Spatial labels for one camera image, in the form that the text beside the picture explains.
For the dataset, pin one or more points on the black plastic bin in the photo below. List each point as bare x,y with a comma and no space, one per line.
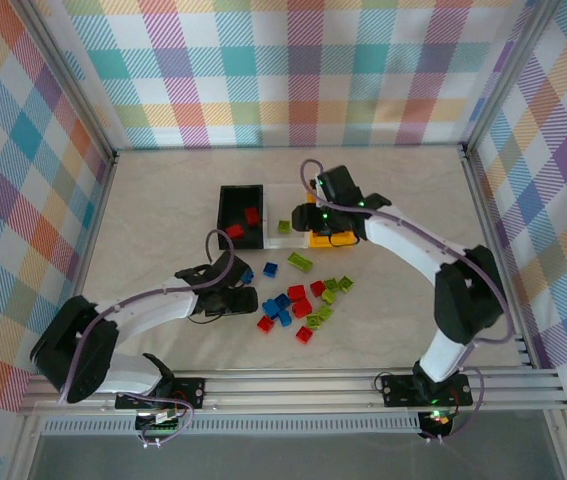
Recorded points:
230,200

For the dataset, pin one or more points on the yellow-orange plastic bin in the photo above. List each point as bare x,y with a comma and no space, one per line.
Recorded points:
320,241

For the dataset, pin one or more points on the aluminium frame post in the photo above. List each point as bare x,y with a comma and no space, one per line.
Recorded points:
70,85
508,75

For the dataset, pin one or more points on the small electronics board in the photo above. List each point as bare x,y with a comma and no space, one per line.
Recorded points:
163,425
438,420

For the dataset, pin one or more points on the aluminium side rail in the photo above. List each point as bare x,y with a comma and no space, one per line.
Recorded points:
488,225
96,225

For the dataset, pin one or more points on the small green lego brick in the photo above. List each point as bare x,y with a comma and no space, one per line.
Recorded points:
328,297
284,226
346,283
332,284
324,312
314,320

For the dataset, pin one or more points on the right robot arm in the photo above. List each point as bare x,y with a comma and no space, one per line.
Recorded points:
468,300

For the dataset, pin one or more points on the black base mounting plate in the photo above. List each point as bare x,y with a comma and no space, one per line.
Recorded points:
190,387
395,390

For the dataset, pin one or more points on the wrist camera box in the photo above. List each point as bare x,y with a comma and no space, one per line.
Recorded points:
307,216
243,301

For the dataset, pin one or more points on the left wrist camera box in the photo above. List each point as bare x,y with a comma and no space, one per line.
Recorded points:
243,301

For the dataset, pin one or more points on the white plastic bin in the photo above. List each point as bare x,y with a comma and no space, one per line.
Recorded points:
274,205

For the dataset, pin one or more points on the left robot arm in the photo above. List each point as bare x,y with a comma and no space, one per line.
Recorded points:
78,350

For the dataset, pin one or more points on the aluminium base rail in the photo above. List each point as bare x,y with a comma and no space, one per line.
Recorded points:
288,390

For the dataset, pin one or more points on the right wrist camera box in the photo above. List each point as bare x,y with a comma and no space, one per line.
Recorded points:
307,216

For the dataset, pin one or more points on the long green lego brick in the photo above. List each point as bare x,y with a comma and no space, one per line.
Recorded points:
300,261

